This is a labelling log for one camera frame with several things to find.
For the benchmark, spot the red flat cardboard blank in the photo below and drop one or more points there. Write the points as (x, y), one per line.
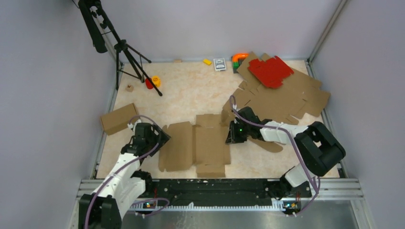
(271, 73)

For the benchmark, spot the folded brown cardboard box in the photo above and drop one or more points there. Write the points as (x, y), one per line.
(117, 120)

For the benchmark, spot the orange green toy block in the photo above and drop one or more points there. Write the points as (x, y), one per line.
(237, 60)

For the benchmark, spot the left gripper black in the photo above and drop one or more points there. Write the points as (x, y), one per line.
(165, 138)

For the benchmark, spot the playing card deck box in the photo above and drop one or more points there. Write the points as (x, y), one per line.
(219, 64)

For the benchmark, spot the brown cardboard box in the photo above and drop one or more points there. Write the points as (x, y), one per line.
(117, 120)
(201, 145)

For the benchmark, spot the red yellow toy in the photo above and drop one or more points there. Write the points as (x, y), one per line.
(155, 81)

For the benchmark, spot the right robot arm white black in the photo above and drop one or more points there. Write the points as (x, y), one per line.
(317, 149)

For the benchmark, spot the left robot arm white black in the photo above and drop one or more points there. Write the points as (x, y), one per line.
(106, 206)

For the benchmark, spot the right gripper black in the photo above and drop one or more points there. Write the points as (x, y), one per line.
(232, 137)

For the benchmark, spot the yellow small block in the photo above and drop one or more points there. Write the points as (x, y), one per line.
(207, 61)

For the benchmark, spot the stack of brown cardboard blanks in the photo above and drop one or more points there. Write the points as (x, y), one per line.
(300, 94)

